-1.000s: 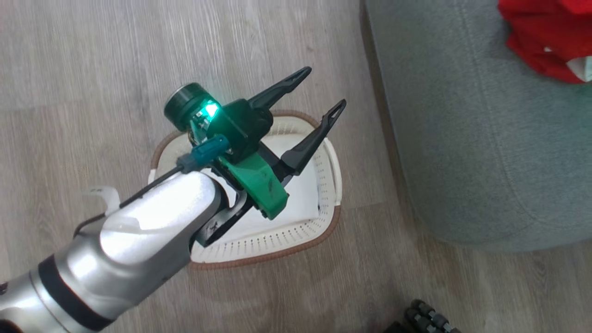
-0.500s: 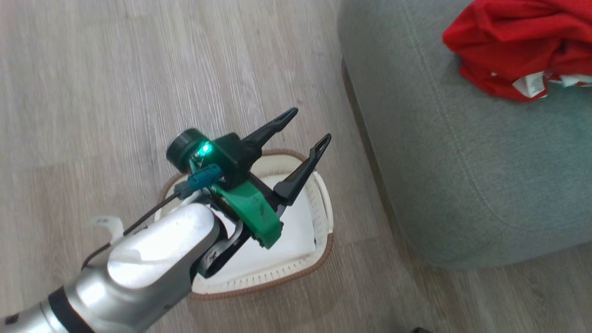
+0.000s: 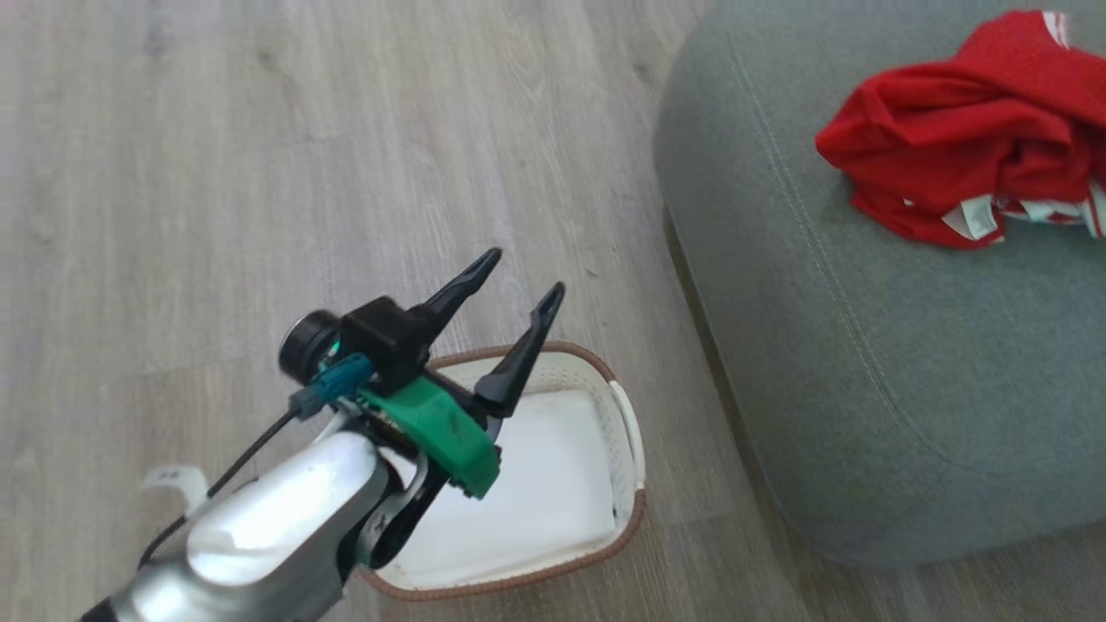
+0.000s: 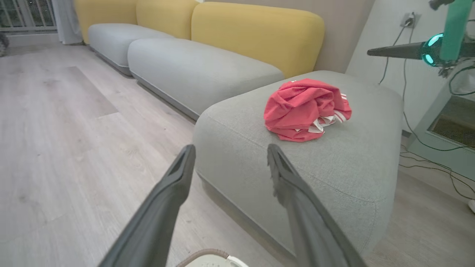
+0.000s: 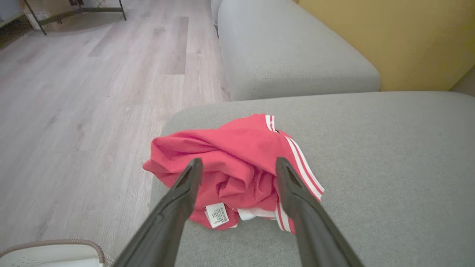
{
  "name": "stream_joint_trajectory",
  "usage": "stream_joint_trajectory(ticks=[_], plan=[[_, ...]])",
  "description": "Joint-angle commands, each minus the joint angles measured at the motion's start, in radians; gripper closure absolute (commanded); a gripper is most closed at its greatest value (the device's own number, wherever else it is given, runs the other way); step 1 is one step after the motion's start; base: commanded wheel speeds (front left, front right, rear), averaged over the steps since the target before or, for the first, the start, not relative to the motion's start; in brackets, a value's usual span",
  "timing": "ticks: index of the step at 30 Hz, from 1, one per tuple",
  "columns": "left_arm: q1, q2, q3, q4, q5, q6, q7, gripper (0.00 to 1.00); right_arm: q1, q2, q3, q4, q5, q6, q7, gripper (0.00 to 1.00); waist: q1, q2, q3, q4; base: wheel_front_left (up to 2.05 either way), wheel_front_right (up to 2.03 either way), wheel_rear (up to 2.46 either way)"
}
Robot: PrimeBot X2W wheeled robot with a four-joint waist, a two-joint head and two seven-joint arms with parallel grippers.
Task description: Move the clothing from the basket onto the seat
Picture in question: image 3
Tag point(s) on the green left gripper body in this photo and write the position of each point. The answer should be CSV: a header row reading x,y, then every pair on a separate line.
x,y
436,428

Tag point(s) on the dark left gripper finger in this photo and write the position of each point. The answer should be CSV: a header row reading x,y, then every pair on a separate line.
x,y
523,354
458,289

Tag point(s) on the red garment with striped trim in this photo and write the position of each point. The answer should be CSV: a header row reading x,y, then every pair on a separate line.
x,y
942,138

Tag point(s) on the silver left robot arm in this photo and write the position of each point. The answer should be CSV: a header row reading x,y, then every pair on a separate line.
x,y
276,518

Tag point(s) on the white basket with brown rim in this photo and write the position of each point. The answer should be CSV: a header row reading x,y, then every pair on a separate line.
x,y
544,484

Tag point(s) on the grey sofa seat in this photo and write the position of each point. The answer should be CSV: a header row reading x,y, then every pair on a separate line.
x,y
864,345

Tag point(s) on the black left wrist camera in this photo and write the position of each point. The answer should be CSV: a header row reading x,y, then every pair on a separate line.
x,y
380,337

